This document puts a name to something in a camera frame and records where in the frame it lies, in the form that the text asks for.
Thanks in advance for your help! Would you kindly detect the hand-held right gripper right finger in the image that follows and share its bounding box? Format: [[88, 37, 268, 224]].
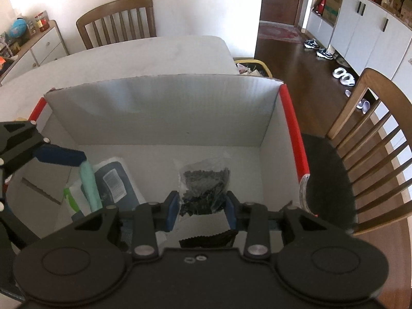
[[225, 191, 345, 260]]

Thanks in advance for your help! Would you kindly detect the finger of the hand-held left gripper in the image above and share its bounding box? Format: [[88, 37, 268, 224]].
[[0, 174, 42, 251], [0, 121, 87, 176]]

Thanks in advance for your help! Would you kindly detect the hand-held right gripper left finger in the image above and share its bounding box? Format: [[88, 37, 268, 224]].
[[74, 191, 180, 260]]

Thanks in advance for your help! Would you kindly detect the clear packet of dark seaweed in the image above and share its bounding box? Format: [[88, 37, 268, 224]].
[[173, 154, 239, 249]]

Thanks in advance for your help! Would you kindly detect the mint green toothbrush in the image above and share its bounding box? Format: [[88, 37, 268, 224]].
[[79, 160, 103, 211]]

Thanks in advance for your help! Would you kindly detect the wet wipes pack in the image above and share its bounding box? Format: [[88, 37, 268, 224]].
[[63, 157, 144, 219]]

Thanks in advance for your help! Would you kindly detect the red cardboard box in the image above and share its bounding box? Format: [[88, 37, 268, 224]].
[[5, 73, 319, 252]]

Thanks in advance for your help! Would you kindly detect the white marble desktop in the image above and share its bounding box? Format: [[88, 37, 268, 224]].
[[0, 35, 237, 119]]

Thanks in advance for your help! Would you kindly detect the white sideboard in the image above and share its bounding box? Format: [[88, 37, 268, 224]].
[[0, 19, 70, 86]]

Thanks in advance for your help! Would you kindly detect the blue globe ball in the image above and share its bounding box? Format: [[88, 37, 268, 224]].
[[10, 18, 28, 39]]

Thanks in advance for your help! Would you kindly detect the red lidded jar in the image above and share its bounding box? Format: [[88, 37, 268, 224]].
[[34, 11, 49, 33]]

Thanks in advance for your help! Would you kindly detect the yellow rimmed waste bin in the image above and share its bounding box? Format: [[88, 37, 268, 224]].
[[233, 57, 272, 78]]

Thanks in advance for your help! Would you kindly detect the red floor rug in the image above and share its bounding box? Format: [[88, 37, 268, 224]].
[[257, 22, 305, 41]]

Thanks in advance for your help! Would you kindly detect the wooden chair with dark cushion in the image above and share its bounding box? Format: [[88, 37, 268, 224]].
[[303, 67, 412, 235]]

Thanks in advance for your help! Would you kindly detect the dark brown door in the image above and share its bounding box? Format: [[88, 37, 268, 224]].
[[259, 0, 308, 28]]

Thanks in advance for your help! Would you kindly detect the cardboard box on shelf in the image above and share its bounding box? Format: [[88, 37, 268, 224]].
[[322, 0, 343, 23]]

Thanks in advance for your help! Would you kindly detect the white cabinet with black handles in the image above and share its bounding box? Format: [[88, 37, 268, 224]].
[[306, 0, 412, 81]]

